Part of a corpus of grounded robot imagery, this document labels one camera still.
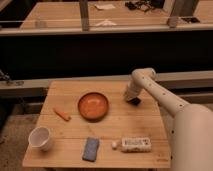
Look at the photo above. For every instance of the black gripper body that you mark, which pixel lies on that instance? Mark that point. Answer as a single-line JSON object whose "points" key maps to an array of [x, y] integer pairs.
{"points": [[135, 101]]}

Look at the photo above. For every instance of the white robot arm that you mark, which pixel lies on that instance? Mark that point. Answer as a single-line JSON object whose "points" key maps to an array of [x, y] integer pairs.
{"points": [[192, 140]]}

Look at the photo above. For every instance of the small white eraser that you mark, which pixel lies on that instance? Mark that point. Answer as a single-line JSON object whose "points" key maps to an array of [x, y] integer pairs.
{"points": [[114, 145]]}

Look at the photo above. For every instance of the white rectangular box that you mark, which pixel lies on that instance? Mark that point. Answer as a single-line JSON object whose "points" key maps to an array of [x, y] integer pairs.
{"points": [[138, 144]]}

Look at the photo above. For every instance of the orange round plate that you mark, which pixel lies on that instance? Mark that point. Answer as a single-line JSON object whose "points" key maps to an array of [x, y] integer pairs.
{"points": [[93, 106]]}

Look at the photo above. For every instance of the blue sponge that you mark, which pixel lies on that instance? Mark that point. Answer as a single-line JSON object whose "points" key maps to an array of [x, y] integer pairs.
{"points": [[91, 149]]}

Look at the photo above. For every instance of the orange carrot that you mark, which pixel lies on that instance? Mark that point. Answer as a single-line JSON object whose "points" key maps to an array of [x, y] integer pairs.
{"points": [[61, 114]]}

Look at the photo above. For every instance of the folded white paper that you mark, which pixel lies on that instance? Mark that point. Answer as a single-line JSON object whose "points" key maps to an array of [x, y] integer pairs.
{"points": [[106, 23]]}

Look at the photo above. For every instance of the white paper sheet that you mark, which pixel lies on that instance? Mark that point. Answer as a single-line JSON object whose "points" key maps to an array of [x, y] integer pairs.
{"points": [[105, 7]]}

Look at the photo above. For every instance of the white cup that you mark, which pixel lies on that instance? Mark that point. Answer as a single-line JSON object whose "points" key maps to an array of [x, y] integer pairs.
{"points": [[40, 138]]}

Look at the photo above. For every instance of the grey right post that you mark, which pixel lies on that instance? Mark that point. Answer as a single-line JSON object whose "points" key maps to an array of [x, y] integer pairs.
{"points": [[175, 13]]}

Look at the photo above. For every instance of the grey metal post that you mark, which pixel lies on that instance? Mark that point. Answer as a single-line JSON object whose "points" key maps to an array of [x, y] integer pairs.
{"points": [[83, 4]]}

